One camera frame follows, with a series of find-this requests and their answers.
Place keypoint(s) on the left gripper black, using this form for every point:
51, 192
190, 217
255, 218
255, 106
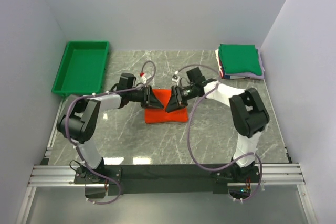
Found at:
150, 100

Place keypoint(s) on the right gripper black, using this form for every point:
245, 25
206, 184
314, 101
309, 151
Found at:
172, 105

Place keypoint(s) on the orange t shirt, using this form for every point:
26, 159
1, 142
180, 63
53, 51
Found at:
154, 116

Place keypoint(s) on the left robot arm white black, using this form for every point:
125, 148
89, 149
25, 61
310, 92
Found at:
79, 118

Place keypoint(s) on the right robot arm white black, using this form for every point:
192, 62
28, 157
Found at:
249, 115

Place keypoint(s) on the red blue folded t shirt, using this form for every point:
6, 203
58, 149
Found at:
223, 73

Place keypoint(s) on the white folded t shirt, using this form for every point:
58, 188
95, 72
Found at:
218, 61

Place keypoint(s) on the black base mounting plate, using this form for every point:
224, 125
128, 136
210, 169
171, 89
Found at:
183, 178

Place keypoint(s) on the green folded t shirt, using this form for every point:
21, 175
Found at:
238, 58

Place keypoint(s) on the green plastic bin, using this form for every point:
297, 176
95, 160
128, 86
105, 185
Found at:
82, 68

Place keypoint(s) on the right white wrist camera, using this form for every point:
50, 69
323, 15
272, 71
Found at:
176, 80

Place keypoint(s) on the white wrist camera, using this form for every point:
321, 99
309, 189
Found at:
176, 80
146, 77

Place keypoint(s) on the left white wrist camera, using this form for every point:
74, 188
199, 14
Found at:
146, 77

